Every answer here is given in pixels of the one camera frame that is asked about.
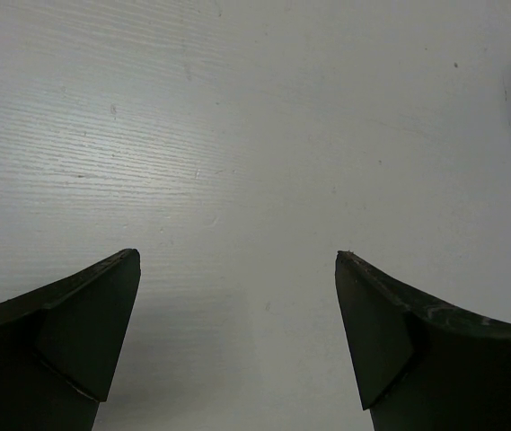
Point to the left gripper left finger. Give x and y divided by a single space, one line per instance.
60 345

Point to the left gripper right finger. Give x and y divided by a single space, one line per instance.
420 362

